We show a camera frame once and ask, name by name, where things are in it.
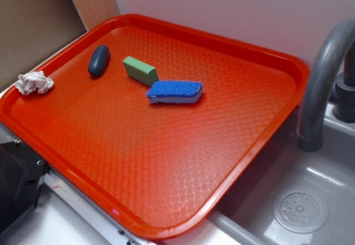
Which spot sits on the dark grey plastic pickle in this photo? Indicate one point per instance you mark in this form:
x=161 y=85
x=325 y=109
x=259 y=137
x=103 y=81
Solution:
x=99 y=61

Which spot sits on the grey plastic sink basin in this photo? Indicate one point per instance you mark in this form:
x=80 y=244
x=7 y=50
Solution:
x=288 y=196

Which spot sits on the dark grey faucet handle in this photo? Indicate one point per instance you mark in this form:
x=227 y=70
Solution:
x=344 y=86

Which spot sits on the blue scrubbing sponge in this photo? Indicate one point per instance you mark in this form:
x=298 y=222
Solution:
x=175 y=92

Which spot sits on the brown cardboard panel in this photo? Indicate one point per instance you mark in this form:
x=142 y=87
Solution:
x=32 y=31

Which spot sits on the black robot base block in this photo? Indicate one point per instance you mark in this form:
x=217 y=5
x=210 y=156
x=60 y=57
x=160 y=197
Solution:
x=22 y=175

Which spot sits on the grey curved faucet spout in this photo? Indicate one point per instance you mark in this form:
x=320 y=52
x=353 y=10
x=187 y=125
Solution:
x=320 y=89

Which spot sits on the green rectangular block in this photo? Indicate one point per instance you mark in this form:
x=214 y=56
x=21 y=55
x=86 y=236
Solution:
x=140 y=71

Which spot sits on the orange plastic serving tray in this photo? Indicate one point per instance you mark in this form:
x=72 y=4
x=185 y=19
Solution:
x=157 y=169

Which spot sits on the light wooden board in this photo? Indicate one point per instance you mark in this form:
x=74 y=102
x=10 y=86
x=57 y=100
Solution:
x=94 y=12

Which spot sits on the crumpled white paper tissue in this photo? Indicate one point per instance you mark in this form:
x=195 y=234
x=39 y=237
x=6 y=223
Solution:
x=33 y=82

